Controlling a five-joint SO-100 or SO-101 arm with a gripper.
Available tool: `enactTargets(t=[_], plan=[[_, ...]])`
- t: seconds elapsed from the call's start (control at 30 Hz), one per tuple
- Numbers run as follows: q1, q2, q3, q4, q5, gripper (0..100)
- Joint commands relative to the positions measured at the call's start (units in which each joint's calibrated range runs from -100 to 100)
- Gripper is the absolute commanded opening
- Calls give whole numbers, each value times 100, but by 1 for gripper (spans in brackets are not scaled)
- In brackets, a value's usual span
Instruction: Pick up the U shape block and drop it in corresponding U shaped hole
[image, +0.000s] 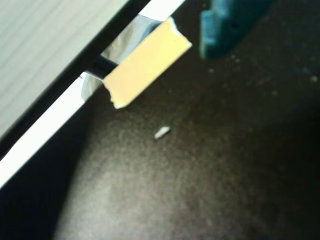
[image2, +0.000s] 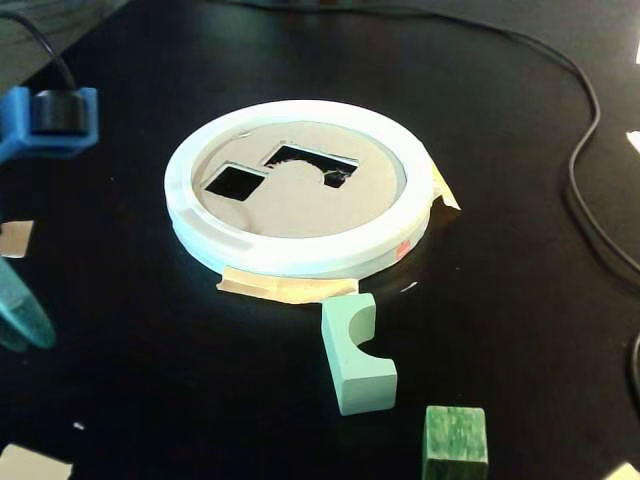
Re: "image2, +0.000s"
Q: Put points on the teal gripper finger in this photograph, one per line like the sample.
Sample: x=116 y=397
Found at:
x=25 y=320

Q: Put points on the wide beige masking tape strip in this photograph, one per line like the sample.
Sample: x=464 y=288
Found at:
x=280 y=290

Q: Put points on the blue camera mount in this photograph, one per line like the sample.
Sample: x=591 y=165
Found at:
x=86 y=136

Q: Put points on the folded beige masking tape piece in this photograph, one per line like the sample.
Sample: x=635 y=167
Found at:
x=447 y=200

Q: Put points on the small white paper piece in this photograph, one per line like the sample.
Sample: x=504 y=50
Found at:
x=635 y=140
x=638 y=52
x=630 y=474

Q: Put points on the dark green wooden cube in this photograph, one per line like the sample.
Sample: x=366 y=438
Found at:
x=452 y=440

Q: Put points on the black round camera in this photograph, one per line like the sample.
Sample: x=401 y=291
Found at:
x=57 y=112

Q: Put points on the large white paper piece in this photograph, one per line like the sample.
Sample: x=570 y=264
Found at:
x=30 y=465

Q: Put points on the light green L-shaped block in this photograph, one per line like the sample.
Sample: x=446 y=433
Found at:
x=360 y=385

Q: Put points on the beige square paper piece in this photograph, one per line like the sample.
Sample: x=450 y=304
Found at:
x=15 y=239

